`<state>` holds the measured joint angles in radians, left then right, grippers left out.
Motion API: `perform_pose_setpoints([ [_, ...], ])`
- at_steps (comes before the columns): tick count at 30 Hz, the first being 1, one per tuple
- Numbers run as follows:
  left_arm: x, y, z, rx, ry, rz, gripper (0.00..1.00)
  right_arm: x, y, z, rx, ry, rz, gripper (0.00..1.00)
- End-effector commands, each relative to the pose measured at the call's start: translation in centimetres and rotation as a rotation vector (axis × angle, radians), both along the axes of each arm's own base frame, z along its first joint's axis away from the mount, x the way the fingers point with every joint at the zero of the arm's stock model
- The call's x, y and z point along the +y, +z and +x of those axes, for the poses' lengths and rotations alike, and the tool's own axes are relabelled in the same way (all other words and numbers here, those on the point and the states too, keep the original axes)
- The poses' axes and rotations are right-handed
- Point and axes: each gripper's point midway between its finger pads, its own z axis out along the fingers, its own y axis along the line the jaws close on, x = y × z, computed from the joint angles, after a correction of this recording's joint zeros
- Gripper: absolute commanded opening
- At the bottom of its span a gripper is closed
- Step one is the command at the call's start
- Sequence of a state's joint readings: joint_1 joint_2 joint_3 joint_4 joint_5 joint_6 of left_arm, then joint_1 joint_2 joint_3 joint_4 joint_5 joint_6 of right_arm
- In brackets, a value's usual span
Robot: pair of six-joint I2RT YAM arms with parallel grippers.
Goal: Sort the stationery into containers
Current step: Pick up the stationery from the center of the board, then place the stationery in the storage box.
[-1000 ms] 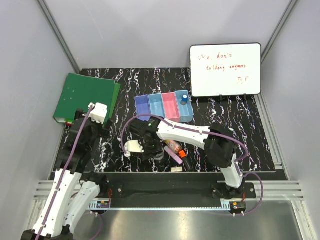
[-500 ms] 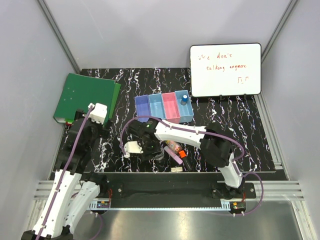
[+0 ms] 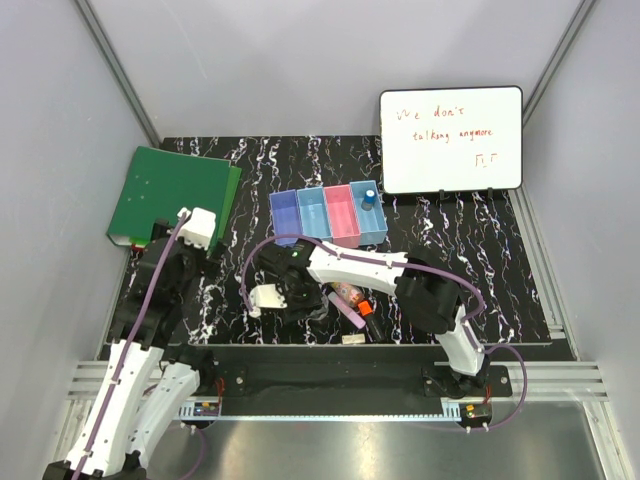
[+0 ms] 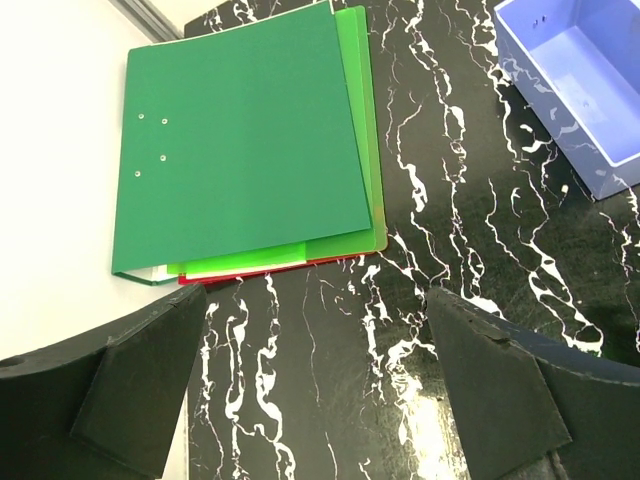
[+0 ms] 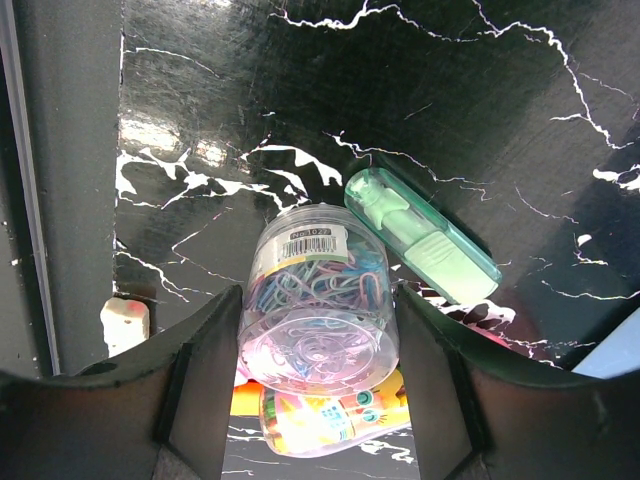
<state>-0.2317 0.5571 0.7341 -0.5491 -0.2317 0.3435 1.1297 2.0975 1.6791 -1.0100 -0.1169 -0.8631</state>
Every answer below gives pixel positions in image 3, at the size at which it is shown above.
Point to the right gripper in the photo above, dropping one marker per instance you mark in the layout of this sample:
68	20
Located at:
296	312

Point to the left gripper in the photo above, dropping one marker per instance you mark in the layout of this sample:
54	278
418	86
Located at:
207	266

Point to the pink highlighter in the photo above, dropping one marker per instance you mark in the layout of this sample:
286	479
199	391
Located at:
349	312

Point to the pink-capped colourful bottle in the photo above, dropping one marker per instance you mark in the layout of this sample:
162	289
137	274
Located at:
350	294

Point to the pink rectangular bin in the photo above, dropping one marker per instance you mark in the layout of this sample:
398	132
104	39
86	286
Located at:
342	216

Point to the light blue end bin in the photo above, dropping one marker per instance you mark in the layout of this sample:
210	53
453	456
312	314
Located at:
372	224

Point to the small blue-capped bottle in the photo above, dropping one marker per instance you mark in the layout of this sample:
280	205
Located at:
369	200

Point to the clear glitter jar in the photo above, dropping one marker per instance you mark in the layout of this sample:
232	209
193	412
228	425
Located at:
319	312

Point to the purple rectangular bin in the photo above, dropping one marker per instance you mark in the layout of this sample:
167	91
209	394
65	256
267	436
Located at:
285	216

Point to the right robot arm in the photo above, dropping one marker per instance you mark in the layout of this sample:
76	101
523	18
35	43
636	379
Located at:
432	300

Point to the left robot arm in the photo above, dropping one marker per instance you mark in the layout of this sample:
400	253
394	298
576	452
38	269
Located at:
146	380

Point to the orange black marker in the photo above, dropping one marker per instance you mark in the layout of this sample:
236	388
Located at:
372	323

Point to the white eraser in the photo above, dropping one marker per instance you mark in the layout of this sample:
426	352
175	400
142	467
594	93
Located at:
353	339

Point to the dark green binder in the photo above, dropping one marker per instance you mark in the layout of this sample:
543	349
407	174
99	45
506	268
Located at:
158	185

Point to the light green folder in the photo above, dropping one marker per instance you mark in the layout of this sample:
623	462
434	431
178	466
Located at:
229	198

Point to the black marble mat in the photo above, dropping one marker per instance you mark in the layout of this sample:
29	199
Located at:
473	242

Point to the white dry-erase board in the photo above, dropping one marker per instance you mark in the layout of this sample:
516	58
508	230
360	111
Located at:
451	139

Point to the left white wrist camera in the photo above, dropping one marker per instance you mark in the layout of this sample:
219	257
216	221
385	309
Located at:
199	227

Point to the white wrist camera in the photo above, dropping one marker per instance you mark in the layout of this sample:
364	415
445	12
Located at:
265	297
199	227

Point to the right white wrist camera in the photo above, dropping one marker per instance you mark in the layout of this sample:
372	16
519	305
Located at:
265	297

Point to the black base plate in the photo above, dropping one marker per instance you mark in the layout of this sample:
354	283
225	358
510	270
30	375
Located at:
330	381

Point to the aluminium rail frame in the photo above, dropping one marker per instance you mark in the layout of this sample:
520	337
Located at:
536	420

